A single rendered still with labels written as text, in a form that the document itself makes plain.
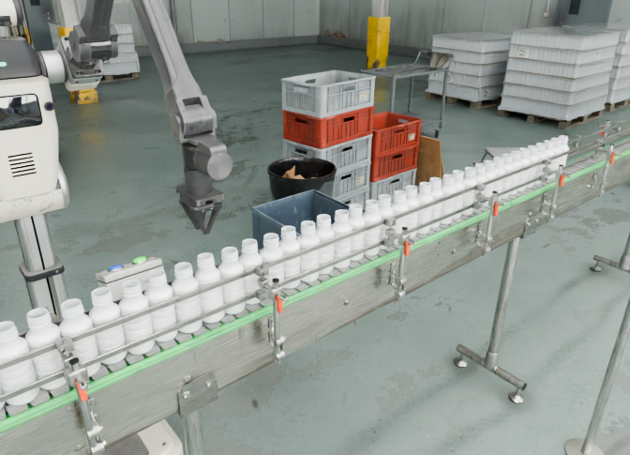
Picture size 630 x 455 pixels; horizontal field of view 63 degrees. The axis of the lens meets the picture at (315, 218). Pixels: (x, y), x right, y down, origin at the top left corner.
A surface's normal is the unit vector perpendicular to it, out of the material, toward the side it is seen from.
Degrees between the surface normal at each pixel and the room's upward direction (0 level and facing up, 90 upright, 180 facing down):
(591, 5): 90
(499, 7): 90
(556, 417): 0
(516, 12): 90
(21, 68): 90
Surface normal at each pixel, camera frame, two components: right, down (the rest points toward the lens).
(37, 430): 0.63, 0.33
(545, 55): -0.74, 0.26
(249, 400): 0.01, -0.91
